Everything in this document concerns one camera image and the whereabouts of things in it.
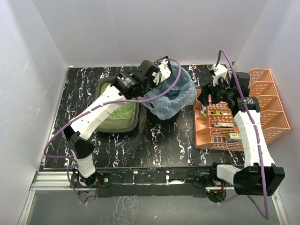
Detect blue plastic bag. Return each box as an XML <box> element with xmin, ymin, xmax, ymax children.
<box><xmin>142</xmin><ymin>65</ymin><xmax>197</xmax><ymax>120</ymax></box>

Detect dark green litter box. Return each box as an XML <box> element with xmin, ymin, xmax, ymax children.
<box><xmin>93</xmin><ymin>76</ymin><xmax>140</xmax><ymax>134</ymax></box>

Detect black litter scoop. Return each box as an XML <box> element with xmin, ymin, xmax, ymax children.
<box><xmin>153</xmin><ymin>56</ymin><xmax>171</xmax><ymax>68</ymax></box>

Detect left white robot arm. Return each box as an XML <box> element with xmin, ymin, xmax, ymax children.
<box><xmin>63</xmin><ymin>60</ymin><xmax>170</xmax><ymax>179</ymax></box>

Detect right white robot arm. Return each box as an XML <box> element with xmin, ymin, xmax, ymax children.
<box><xmin>197</xmin><ymin>72</ymin><xmax>285</xmax><ymax>196</ymax></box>

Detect green litter pellets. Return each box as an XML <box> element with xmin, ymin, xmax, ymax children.
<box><xmin>99</xmin><ymin>82</ymin><xmax>136</xmax><ymax>120</ymax></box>

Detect orange desk organizer tray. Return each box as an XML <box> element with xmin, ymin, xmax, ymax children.
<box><xmin>194</xmin><ymin>100</ymin><xmax>243</xmax><ymax>151</ymax></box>

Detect orange file rack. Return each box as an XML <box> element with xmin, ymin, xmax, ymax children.
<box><xmin>249</xmin><ymin>68</ymin><xmax>290</xmax><ymax>145</ymax></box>

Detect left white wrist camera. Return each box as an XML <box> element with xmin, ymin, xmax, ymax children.
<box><xmin>152</xmin><ymin>65</ymin><xmax>172</xmax><ymax>86</ymax></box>

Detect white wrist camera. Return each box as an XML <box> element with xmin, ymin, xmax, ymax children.
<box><xmin>211</xmin><ymin>64</ymin><xmax>228</xmax><ymax>86</ymax></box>
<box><xmin>152</xmin><ymin>65</ymin><xmax>172</xmax><ymax>86</ymax></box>

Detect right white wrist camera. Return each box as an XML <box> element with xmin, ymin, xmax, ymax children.
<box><xmin>211</xmin><ymin>64</ymin><xmax>228</xmax><ymax>86</ymax></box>

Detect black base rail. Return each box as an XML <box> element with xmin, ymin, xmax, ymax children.
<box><xmin>67</xmin><ymin>166</ymin><xmax>233</xmax><ymax>203</ymax></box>

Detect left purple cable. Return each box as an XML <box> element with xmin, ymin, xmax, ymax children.
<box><xmin>44</xmin><ymin>58</ymin><xmax>182</xmax><ymax>204</ymax></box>

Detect purple cable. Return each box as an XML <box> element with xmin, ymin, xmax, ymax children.
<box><xmin>44</xmin><ymin>58</ymin><xmax>182</xmax><ymax>204</ymax></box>
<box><xmin>215</xmin><ymin>49</ymin><xmax>270</xmax><ymax>220</ymax></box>

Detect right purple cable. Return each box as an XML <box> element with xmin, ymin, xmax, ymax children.
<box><xmin>215</xmin><ymin>49</ymin><xmax>270</xmax><ymax>220</ymax></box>

